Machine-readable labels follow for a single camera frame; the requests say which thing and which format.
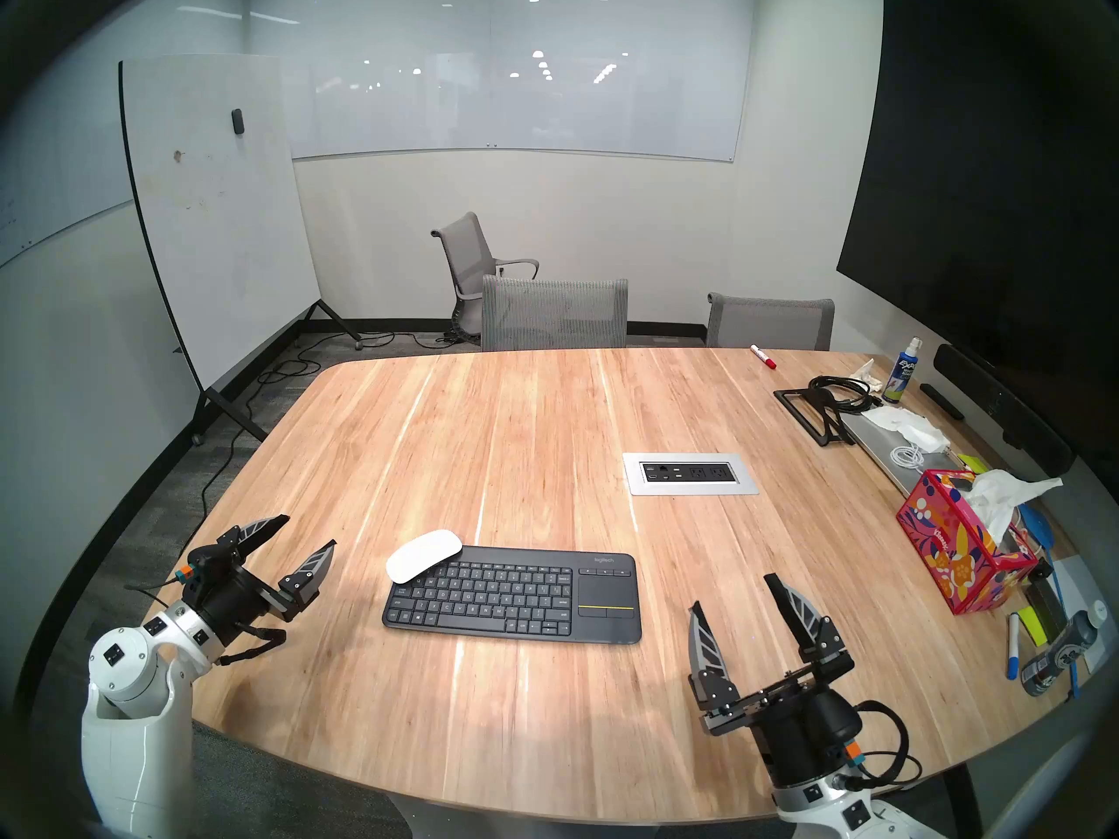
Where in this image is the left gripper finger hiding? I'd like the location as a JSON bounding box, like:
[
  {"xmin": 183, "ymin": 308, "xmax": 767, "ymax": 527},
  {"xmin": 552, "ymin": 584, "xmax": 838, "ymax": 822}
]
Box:
[
  {"xmin": 219, "ymin": 515, "xmax": 290, "ymax": 569},
  {"xmin": 280, "ymin": 540, "xmax": 337, "ymax": 621}
]

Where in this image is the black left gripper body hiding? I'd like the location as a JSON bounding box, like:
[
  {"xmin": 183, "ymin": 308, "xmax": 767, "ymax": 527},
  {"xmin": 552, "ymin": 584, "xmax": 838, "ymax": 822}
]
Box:
[{"xmin": 177, "ymin": 545, "xmax": 291, "ymax": 650}]

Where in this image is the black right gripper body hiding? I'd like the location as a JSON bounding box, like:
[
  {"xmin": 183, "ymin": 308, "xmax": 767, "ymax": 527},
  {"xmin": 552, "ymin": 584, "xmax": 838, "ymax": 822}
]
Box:
[{"xmin": 699, "ymin": 658, "xmax": 862, "ymax": 786}]

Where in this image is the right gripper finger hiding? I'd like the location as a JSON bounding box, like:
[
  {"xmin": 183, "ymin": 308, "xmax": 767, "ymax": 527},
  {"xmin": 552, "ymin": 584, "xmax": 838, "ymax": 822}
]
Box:
[
  {"xmin": 765, "ymin": 573, "xmax": 853, "ymax": 679},
  {"xmin": 688, "ymin": 603, "xmax": 742, "ymax": 714}
]

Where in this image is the white computer mouse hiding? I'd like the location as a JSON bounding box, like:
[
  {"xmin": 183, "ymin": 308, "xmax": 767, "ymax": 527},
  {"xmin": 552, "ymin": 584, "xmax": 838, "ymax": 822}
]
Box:
[{"xmin": 386, "ymin": 529, "xmax": 463, "ymax": 585}]

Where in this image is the black wireless keyboard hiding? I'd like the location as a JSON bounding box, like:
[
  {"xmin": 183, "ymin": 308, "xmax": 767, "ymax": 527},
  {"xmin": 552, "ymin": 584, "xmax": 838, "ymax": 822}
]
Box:
[{"xmin": 382, "ymin": 544, "xmax": 643, "ymax": 645}]

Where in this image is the red floral tissue box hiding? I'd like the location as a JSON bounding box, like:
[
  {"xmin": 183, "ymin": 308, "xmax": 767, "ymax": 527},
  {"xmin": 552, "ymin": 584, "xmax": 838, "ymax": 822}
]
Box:
[{"xmin": 895, "ymin": 468, "xmax": 1041, "ymax": 616}]

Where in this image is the silver closed laptop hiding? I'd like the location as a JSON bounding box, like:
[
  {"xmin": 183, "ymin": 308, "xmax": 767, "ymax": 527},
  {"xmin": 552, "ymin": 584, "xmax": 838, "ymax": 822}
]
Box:
[{"xmin": 839, "ymin": 409, "xmax": 971, "ymax": 499}]

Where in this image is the silver table power outlet panel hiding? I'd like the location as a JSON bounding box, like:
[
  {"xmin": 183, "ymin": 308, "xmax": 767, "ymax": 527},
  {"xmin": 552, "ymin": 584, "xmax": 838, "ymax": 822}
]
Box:
[{"xmin": 622, "ymin": 452, "xmax": 760, "ymax": 497}]

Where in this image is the black laptop stand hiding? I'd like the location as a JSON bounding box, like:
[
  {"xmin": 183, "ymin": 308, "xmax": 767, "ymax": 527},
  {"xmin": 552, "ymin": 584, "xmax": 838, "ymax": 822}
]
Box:
[{"xmin": 773, "ymin": 386, "xmax": 856, "ymax": 447}]

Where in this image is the large crumpled white tissue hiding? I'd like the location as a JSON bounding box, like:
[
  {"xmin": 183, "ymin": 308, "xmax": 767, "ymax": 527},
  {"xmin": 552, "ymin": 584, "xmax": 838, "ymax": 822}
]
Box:
[{"xmin": 865, "ymin": 405, "xmax": 952, "ymax": 452}]

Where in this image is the white facial tissue sheet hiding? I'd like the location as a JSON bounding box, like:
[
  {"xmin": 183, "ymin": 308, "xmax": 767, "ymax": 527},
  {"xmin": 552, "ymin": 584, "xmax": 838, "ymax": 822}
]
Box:
[{"xmin": 966, "ymin": 468, "xmax": 1066, "ymax": 541}]

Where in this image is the whiteboard cleaner spray bottle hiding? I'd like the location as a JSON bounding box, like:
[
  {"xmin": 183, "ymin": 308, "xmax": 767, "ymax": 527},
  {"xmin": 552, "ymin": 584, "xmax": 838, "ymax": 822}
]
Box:
[{"xmin": 882, "ymin": 336, "xmax": 924, "ymax": 405}]

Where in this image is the white paper sheet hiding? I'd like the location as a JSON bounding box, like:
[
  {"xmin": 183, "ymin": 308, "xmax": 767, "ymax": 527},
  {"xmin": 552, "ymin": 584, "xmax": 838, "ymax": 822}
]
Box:
[{"xmin": 1049, "ymin": 553, "xmax": 1116, "ymax": 646}]

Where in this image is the black video conference bar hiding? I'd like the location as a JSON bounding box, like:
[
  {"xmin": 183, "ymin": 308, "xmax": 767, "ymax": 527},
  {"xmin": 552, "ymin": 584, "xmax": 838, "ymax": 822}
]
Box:
[{"xmin": 933, "ymin": 343, "xmax": 1076, "ymax": 478}]

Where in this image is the grey mesh office chair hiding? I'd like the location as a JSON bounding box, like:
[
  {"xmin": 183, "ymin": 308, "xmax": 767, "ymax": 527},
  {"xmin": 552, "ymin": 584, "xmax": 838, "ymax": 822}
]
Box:
[
  {"xmin": 480, "ymin": 274, "xmax": 629, "ymax": 351},
  {"xmin": 705, "ymin": 292, "xmax": 836, "ymax": 351}
]

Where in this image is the rolling whiteboard on black stand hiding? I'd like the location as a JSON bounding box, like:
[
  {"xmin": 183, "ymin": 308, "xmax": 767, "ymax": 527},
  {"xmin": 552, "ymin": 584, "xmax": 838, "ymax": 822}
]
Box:
[{"xmin": 118, "ymin": 53, "xmax": 364, "ymax": 445}]

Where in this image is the grey armrest office chair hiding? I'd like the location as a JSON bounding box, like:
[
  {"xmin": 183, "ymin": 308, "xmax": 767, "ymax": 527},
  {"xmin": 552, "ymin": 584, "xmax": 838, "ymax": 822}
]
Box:
[{"xmin": 430, "ymin": 211, "xmax": 541, "ymax": 344}]

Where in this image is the large black TV screen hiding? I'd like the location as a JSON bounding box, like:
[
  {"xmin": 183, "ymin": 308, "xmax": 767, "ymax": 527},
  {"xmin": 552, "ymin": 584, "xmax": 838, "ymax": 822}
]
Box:
[{"xmin": 836, "ymin": 0, "xmax": 1119, "ymax": 410}]

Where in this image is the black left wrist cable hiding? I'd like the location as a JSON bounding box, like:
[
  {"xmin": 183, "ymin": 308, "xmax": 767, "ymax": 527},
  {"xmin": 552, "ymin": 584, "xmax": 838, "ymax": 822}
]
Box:
[{"xmin": 127, "ymin": 584, "xmax": 288, "ymax": 668}]

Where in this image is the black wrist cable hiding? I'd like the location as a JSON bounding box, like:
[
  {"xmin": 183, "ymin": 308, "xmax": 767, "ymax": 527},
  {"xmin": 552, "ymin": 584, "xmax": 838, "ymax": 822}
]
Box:
[
  {"xmin": 852, "ymin": 699, "xmax": 923, "ymax": 790},
  {"xmin": 127, "ymin": 584, "xmax": 288, "ymax": 668}
]

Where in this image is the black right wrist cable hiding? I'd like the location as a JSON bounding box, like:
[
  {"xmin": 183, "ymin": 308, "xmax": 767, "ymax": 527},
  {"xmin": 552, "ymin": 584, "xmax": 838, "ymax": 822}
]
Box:
[{"xmin": 852, "ymin": 699, "xmax": 923, "ymax": 790}]

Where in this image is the black floor cable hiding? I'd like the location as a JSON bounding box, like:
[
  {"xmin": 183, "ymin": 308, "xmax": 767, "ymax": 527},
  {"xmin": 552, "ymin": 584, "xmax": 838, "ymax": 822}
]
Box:
[{"xmin": 201, "ymin": 326, "xmax": 455, "ymax": 532}]

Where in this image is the coiled black cable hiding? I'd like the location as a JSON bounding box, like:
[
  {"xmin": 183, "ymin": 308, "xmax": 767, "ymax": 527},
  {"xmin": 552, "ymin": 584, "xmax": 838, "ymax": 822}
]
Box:
[{"xmin": 809, "ymin": 374, "xmax": 884, "ymax": 412}]

